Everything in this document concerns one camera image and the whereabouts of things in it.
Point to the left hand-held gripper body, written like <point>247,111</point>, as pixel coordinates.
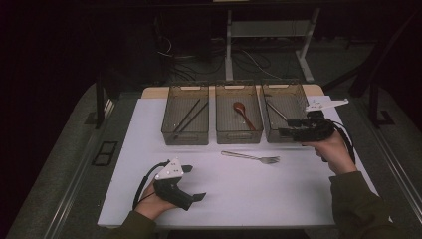
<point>172,186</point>

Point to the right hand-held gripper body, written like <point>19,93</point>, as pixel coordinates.
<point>316,129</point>

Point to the smoked transparent plastic bin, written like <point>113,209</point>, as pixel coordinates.
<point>292,99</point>
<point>229,132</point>
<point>185,137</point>

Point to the black chopstick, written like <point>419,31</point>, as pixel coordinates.
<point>189,113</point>
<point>195,116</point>

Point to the person's left hand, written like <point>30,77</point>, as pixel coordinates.
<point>151,205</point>

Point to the steel fork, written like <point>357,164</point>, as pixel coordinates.
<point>249,156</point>

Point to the black metal stand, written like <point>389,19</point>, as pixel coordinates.
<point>374,106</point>
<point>99,99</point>

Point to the white metal desk frame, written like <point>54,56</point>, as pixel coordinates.
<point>272,28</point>

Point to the metal floor rail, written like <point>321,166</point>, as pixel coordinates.
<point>401,179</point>
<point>66,199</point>

